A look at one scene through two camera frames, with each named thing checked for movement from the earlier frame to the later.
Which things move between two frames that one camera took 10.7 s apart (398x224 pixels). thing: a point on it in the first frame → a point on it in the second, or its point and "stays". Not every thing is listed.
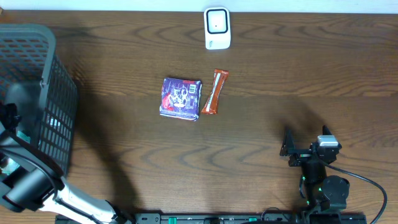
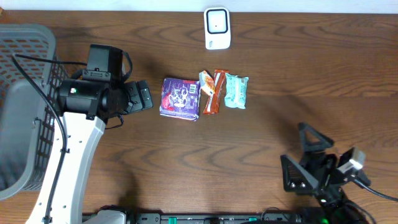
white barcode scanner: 217,28 stays
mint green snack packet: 22,135 → 236,90
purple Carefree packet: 181,98 stays
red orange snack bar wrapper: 211,107 stays
